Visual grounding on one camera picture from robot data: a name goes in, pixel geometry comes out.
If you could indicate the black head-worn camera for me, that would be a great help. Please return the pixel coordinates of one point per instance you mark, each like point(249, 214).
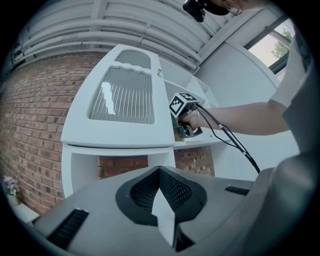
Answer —
point(195, 8)

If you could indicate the white desk with hutch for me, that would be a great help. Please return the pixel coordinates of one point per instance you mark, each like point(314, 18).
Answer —
point(82, 130)

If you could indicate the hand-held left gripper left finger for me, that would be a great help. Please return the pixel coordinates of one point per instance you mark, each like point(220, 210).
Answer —
point(100, 212)

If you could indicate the person's white printed shirt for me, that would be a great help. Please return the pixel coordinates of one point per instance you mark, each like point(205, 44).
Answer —
point(287, 82)

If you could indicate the white ribbed glass cabinet door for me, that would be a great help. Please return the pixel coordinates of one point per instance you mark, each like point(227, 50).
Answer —
point(125, 95)

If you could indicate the person's right hand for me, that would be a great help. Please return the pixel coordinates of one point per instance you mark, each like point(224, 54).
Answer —
point(192, 117)

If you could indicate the row of white ceiling pipes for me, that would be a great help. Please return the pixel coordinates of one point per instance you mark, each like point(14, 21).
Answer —
point(112, 22)

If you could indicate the small white side desk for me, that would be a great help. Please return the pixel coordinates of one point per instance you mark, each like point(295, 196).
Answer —
point(27, 212)

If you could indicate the person's head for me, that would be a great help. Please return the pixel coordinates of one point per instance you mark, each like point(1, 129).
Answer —
point(230, 6)

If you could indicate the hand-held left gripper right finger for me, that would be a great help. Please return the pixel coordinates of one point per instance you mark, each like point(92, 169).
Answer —
point(212, 200)

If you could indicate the black framed window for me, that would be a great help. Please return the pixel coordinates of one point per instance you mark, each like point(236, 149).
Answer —
point(272, 47)

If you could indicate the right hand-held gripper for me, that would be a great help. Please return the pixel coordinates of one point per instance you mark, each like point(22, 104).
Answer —
point(180, 102)

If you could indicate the small cabinet door knob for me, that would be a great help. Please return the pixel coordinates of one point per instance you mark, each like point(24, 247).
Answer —
point(159, 72)

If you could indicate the person's right forearm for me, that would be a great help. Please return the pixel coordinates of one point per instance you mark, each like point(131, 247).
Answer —
point(237, 117)

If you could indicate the pink flowers in white pot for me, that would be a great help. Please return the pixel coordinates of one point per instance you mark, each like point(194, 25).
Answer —
point(11, 190)

